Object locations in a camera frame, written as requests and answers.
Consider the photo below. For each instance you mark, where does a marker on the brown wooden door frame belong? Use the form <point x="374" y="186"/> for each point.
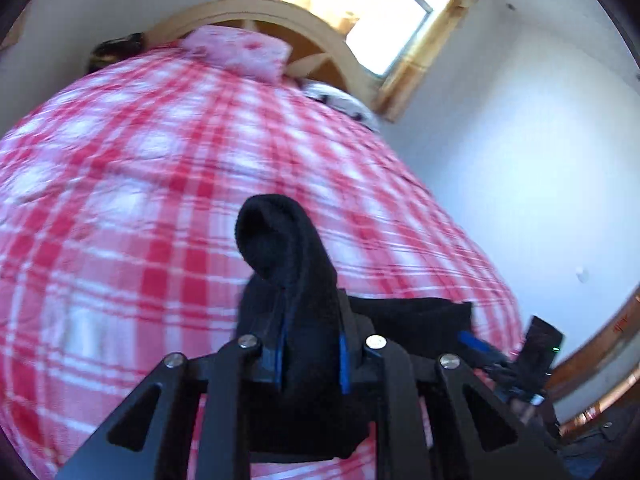
<point x="600" y="360"/>

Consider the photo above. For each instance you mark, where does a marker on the red white plaid blanket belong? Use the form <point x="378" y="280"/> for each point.
<point x="125" y="210"/>

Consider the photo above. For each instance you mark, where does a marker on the dark patterned cloth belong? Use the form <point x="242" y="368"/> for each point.
<point x="117" y="47"/>

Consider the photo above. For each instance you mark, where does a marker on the wooden headboard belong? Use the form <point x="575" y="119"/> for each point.
<point x="225" y="9"/>

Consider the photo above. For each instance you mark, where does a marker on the white framed window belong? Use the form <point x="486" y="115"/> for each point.
<point x="390" y="25"/>

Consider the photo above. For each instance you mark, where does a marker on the pink pillow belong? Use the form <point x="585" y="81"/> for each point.
<point x="240" y="50"/>

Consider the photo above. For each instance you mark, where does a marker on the white patterned pillow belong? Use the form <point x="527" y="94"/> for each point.
<point x="340" y="100"/>

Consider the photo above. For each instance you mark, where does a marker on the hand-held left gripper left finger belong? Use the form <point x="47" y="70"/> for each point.
<point x="280" y="355"/>

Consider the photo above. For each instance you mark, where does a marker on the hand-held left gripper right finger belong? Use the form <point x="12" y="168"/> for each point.
<point x="344" y="365"/>

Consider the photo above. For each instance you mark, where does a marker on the black sock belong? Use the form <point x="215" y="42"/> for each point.
<point x="290" y="250"/>

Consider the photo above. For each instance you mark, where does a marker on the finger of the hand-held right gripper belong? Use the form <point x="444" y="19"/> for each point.
<point x="475" y="342"/>

